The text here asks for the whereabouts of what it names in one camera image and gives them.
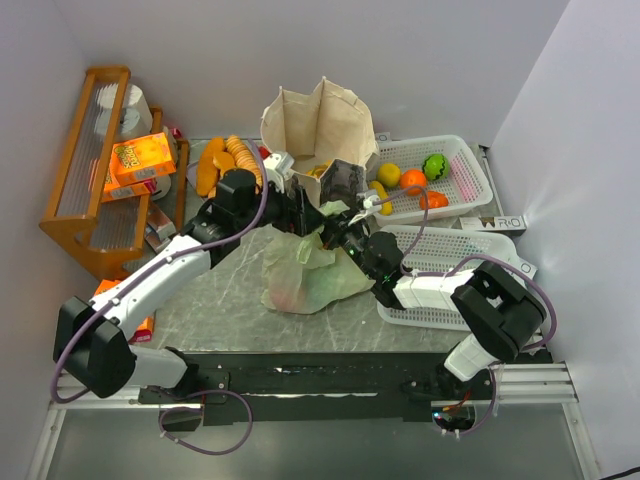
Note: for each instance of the back white perforated basket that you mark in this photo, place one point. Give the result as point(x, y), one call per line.
point(466, 187)

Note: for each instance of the front white perforated basket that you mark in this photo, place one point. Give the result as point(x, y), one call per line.
point(439, 250)

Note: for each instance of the yellow mango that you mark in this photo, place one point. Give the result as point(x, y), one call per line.
point(386, 206)

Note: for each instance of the green watermelon ball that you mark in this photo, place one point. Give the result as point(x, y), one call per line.
point(436, 167)

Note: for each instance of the row of round crackers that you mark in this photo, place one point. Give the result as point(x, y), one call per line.
point(243, 158)

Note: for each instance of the yellow lemon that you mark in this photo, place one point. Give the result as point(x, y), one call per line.
point(389, 175)

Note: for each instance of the white perforated basket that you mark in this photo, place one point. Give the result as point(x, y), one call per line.
point(466, 187)
point(439, 250)

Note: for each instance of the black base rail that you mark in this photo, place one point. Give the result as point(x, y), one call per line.
point(319, 386)

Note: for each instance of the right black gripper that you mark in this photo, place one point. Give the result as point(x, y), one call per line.
point(338, 228)

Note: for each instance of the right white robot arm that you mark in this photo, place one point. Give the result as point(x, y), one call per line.
point(489, 294)

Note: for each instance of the orange box on floor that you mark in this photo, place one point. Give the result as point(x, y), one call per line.
point(145, 330)

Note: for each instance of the orange cracker box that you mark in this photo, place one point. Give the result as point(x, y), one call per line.
point(114, 191)
point(141, 159)

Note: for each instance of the red tomato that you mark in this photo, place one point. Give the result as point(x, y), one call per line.
point(433, 200)

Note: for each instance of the orange fruit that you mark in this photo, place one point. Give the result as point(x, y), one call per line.
point(413, 182)

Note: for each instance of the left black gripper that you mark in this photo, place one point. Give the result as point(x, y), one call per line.
point(304, 213)

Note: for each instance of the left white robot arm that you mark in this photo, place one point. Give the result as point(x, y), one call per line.
point(92, 338)

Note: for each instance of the beige canvas tote bag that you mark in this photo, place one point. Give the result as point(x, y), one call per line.
point(329, 125)

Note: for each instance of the green plastic grocery bag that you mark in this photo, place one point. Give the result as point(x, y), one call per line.
point(300, 276)

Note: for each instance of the long bread loaf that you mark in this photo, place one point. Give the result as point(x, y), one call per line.
point(207, 172)

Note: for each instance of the wooden shelf rack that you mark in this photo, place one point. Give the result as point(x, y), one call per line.
point(105, 238)

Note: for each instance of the grey RIO block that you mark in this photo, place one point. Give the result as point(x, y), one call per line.
point(494, 223)

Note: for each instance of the orange gummy snack bag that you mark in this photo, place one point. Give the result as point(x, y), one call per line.
point(318, 170)

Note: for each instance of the purple tray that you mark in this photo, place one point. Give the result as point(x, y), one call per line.
point(192, 176)

